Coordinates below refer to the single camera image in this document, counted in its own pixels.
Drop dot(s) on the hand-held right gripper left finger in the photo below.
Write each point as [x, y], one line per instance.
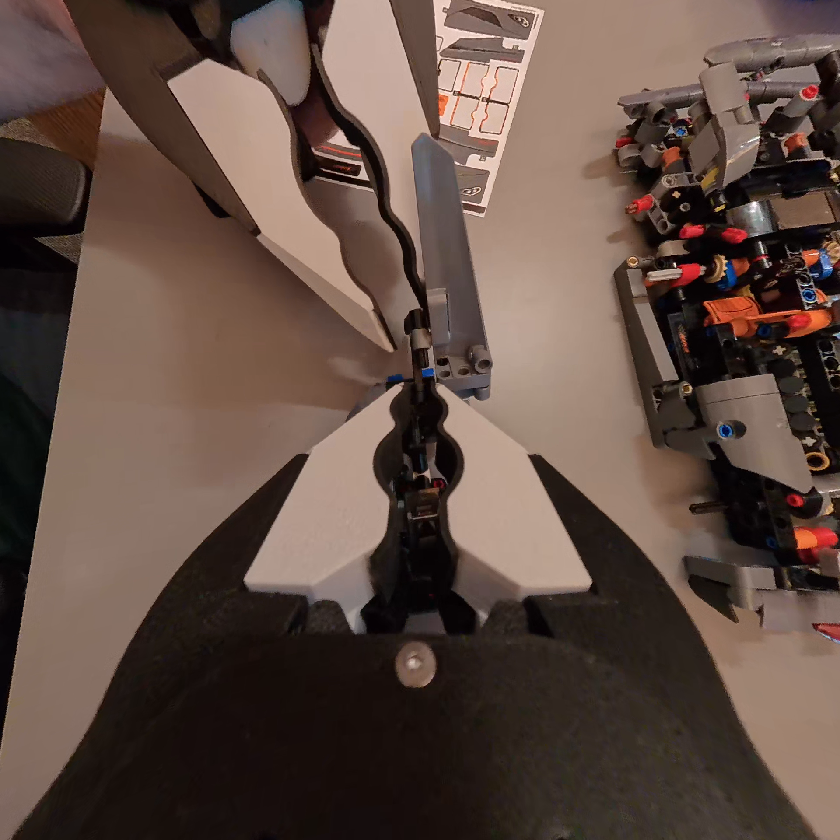
[321, 525]

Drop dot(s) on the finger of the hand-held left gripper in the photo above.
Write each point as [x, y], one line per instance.
[417, 65]
[262, 170]

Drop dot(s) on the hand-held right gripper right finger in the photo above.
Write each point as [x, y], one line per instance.
[512, 525]

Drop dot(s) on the grey lego assembly orange stripe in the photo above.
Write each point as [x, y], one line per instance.
[453, 262]

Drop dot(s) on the lego car chassis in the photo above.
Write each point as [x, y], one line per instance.
[722, 367]

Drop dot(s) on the person's left forearm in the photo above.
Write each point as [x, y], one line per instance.
[39, 52]

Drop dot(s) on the sticker sheet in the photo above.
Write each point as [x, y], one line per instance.
[499, 98]

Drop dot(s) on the black office chair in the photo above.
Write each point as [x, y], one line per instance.
[39, 190]

